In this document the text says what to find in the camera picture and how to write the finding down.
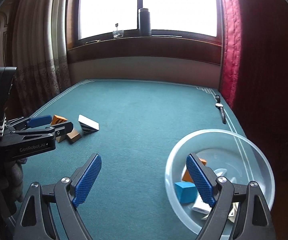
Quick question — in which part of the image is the black bottle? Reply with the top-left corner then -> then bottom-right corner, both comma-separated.
137,8 -> 152,36

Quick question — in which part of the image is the brown wooden block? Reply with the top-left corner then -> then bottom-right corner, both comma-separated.
66,128 -> 82,144

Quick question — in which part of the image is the clear plastic bowl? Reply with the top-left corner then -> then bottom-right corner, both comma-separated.
165,129 -> 276,240

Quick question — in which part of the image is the large orange wedge block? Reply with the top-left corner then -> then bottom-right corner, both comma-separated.
182,155 -> 207,182

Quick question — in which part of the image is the small drinking glass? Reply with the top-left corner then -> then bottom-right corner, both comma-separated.
112,23 -> 124,38

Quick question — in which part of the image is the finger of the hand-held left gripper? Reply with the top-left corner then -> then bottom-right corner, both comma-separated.
7,115 -> 52,131
14,122 -> 74,139

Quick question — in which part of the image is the white black-striped wedge block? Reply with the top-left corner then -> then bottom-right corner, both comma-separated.
78,114 -> 100,135

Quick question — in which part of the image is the black wristwatch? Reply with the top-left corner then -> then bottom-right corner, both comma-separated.
214,94 -> 227,124

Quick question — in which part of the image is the red quilted curtain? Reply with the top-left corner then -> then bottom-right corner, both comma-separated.
218,0 -> 288,180

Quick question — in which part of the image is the green felt tablecloth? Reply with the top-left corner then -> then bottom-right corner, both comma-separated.
11,79 -> 257,240

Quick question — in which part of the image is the beige patterned curtain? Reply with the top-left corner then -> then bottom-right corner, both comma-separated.
11,0 -> 83,117

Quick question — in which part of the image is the small orange striped wedge block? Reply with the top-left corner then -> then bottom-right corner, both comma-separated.
50,115 -> 68,127

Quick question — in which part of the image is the person's left hand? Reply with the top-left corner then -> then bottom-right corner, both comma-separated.
2,157 -> 27,203

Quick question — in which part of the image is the wooden framed window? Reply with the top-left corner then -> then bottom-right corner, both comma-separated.
67,0 -> 223,48

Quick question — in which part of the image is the white charger adapter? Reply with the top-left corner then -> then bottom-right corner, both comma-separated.
191,196 -> 212,214

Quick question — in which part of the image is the blue wedge block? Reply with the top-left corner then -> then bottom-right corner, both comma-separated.
174,181 -> 197,204

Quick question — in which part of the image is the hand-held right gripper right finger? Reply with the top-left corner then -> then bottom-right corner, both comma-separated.
186,154 -> 276,240

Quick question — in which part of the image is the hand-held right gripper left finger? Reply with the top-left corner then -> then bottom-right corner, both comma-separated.
13,153 -> 102,240

